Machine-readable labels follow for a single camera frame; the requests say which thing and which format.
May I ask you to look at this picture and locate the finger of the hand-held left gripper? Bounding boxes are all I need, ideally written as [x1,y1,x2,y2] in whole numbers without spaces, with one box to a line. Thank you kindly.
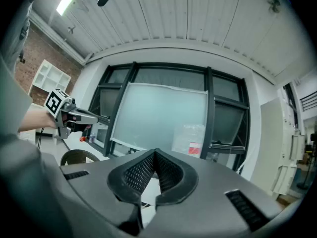
[70,108,110,125]

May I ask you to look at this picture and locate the white board panel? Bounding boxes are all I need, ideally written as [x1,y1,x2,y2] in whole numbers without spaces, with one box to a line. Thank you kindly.
[250,97,286,192]

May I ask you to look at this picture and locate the person's grey shirt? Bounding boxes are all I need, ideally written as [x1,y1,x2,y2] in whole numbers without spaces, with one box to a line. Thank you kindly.
[0,0,75,238]

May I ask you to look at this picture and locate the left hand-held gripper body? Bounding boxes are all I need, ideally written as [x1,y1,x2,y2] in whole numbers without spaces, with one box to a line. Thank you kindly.
[44,87,86,140]

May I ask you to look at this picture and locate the black railing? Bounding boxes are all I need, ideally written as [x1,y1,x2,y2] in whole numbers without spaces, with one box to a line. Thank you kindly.
[299,90,317,113]

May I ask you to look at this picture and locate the white shelf unit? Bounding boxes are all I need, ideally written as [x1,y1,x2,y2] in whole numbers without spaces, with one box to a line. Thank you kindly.
[28,59,72,97]

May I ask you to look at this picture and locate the white panelled door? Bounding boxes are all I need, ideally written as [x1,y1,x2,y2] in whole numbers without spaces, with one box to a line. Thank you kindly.
[271,83,307,197]

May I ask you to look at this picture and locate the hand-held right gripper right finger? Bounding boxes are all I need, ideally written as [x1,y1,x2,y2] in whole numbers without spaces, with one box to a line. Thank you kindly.
[143,148,283,238]

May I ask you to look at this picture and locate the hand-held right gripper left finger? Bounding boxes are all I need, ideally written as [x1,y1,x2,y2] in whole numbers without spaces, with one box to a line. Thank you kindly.
[60,148,156,235]

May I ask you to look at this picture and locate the frosted window board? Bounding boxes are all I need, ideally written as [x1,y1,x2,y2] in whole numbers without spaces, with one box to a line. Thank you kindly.
[109,82,209,151]

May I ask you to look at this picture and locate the long ceiling light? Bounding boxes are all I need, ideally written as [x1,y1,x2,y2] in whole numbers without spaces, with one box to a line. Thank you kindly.
[56,0,76,16]

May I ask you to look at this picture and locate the clear plastic bottle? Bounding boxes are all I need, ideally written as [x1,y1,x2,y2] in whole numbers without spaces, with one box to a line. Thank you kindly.
[171,123,207,156]

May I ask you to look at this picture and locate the person's left forearm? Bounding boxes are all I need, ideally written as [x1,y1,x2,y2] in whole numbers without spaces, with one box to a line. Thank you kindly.
[18,109,58,133]

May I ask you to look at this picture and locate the black window frame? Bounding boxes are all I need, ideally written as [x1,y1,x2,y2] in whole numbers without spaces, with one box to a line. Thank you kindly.
[88,61,251,173]

